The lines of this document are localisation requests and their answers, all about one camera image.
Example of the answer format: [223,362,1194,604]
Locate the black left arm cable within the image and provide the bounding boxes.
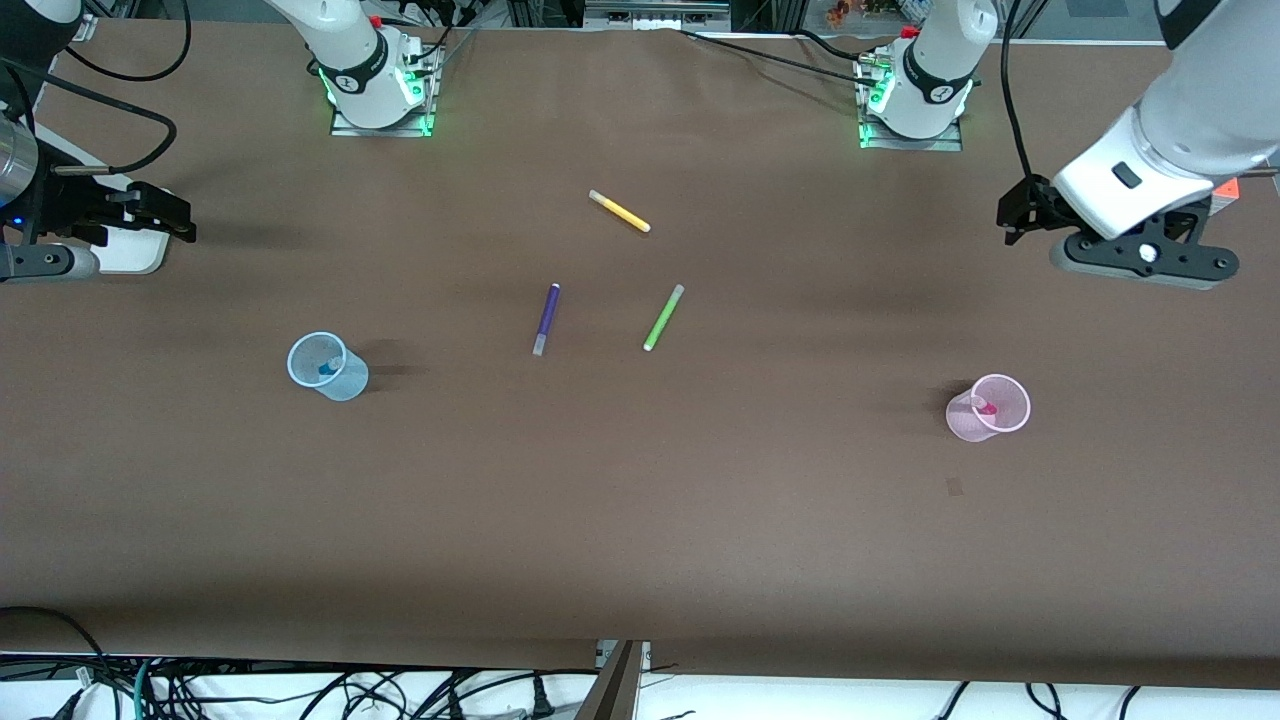
[998,0,1047,187]

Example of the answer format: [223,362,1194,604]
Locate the black looped floor cable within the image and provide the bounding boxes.
[0,604,116,720]

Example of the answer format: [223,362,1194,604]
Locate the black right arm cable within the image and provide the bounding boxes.
[0,0,193,177]

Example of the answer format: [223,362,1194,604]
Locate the yellow marker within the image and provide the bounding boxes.
[588,189,652,234]

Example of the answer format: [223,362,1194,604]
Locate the white rounded box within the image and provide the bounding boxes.
[88,174,171,277]

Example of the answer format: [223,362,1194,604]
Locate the brown table leg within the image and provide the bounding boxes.
[575,640,643,720]

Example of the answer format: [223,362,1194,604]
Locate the green marker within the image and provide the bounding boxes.
[642,284,687,353]

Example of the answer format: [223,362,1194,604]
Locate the translucent blue cup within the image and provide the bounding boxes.
[286,331,370,403]

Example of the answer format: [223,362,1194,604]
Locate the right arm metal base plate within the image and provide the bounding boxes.
[328,40,439,139]

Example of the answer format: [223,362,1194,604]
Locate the black cable across table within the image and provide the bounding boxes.
[680,28,881,89]

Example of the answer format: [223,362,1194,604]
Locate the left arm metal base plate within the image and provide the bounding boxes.
[853,50,965,153]

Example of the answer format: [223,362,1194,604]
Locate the silver metal bracket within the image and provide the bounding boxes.
[596,640,653,673]

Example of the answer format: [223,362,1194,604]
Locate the purple marker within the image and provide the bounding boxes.
[531,283,562,358]

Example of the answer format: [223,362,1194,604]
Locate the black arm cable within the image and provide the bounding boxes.
[0,0,193,177]
[998,0,1047,187]

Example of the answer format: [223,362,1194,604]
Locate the translucent pink cup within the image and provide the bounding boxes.
[945,373,1032,443]

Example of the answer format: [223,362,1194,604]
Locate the tangled black floor cables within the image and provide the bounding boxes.
[150,658,601,720]

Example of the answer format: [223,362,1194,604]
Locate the grey power strip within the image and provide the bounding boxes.
[585,0,732,31]

